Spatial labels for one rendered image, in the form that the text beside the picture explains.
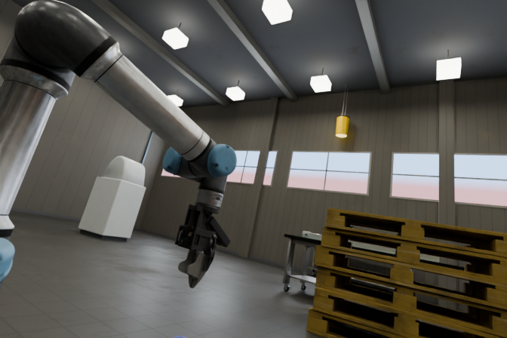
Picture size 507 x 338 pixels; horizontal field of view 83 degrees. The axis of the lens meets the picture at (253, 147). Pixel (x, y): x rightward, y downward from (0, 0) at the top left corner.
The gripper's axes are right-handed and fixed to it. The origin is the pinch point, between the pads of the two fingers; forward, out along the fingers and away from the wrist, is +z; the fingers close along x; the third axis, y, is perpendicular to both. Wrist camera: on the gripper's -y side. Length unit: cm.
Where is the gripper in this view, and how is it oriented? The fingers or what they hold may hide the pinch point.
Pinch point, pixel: (195, 282)
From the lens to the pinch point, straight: 86.5
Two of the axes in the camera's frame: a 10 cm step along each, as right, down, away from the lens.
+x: 7.7, -0.4, -6.4
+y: -6.1, -3.5, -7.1
